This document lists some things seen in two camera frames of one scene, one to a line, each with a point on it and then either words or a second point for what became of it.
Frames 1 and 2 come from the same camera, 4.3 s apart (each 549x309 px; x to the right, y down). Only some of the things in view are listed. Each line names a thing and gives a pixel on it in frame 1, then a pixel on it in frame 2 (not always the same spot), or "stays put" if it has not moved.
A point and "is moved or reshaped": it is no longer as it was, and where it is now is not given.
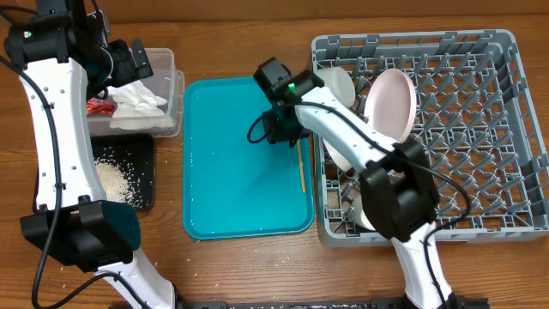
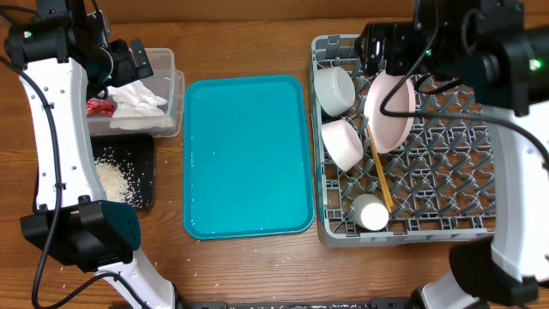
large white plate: x=390 y=104 stays put
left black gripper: x=129 y=71 stays put
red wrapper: x=98 y=106 stays put
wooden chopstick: x=301 y=166 is moved or reshaped
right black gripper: x=278 y=133 → x=397 y=40
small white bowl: x=339 y=82 stays put
